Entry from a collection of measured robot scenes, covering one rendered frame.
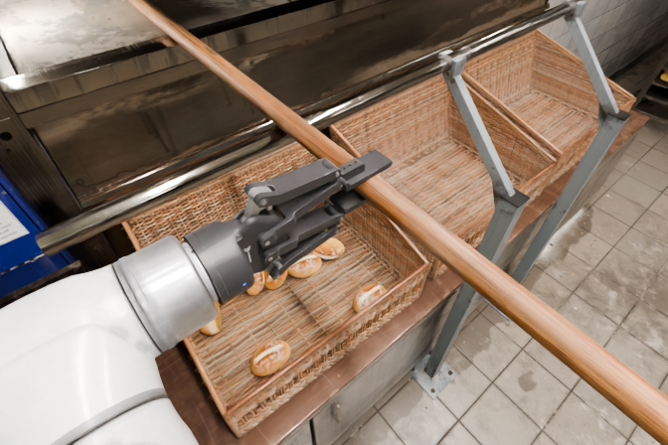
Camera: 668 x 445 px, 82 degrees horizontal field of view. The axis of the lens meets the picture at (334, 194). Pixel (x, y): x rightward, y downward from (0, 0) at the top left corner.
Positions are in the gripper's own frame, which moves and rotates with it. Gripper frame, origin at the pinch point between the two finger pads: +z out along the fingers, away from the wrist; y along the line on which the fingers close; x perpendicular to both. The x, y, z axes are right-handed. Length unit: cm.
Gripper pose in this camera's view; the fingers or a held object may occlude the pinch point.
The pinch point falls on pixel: (361, 181)
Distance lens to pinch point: 45.1
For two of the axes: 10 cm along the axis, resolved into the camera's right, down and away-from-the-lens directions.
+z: 7.8, -4.4, 4.4
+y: 0.0, 7.1, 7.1
